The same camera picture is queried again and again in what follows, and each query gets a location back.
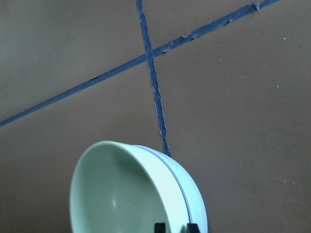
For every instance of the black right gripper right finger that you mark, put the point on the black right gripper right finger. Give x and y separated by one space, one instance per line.
192 228

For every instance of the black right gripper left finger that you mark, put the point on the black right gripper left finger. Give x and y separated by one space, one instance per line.
159 228

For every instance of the green bowl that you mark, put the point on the green bowl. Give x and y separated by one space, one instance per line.
121 188

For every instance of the blue bowl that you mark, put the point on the blue bowl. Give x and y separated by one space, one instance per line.
193 198

